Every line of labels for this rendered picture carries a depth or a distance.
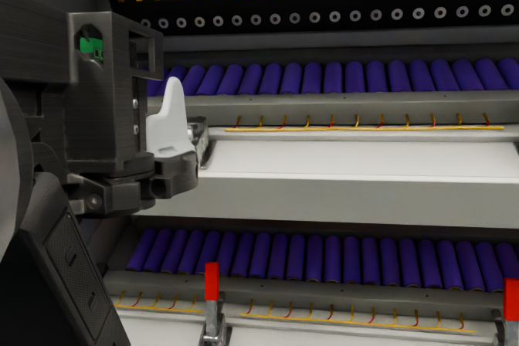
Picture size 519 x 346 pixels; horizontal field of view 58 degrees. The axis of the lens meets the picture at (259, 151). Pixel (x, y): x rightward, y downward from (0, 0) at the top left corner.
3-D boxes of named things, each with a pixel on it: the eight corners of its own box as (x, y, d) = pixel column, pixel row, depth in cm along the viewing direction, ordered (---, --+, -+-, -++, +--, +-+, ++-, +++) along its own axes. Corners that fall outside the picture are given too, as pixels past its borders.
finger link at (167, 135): (219, 80, 32) (163, 70, 23) (220, 166, 33) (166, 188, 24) (177, 81, 33) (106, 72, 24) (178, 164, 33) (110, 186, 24)
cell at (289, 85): (303, 78, 49) (298, 109, 44) (285, 78, 49) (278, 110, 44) (302, 62, 48) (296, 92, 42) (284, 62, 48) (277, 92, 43)
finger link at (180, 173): (218, 150, 28) (153, 170, 19) (218, 176, 28) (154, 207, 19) (144, 149, 29) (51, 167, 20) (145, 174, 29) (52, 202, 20)
